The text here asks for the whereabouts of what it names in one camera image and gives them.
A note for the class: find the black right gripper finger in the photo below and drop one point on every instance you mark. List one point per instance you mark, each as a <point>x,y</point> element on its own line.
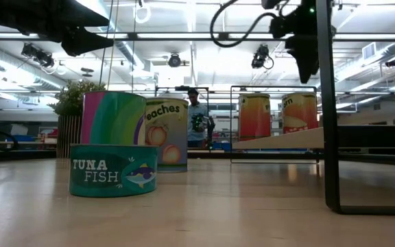
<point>303,58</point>

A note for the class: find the teal tuna fish can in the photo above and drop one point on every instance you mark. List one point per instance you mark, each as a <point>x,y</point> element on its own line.
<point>111,171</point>

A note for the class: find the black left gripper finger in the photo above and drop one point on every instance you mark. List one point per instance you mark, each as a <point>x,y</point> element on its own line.
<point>84,43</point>

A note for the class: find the black round ceiling fixture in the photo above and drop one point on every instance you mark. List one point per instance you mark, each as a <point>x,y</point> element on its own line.
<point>174,60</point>

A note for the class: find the tall orange red can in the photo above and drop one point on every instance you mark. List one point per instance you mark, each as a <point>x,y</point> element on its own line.
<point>254,116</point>

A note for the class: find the black overhead camera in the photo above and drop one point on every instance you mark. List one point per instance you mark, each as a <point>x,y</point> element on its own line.
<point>261,56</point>

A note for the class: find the tall peaches can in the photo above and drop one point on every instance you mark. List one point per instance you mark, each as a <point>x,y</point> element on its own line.
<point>170,137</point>

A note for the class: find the black background robot arm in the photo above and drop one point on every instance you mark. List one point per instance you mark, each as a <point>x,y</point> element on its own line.
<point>204,125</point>

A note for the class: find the potted plant in ribbed pot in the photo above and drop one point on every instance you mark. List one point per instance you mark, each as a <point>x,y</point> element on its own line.
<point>74,103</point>

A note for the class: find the tall yellow corn can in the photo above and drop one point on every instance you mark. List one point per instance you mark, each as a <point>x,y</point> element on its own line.
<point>298,113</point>

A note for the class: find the tall rainbow striped can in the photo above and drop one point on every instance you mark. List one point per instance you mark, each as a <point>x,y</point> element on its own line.
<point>111,118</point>

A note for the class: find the person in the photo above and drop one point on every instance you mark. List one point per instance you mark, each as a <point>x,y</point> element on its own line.
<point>195,109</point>

